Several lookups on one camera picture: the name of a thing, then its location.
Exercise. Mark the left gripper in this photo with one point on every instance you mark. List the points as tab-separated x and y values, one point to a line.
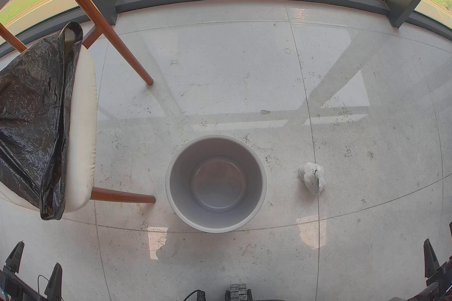
16	287

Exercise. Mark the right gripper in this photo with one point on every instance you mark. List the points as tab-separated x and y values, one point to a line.
443	282

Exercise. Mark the black plastic bag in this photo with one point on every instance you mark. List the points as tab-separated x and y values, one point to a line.
31	109

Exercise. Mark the grey trash bin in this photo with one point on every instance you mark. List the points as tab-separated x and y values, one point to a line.
215	186

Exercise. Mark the crumpled white paper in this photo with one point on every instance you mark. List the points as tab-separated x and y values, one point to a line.
312	178

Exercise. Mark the white cushioned wooden chair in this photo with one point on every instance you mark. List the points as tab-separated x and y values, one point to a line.
84	116

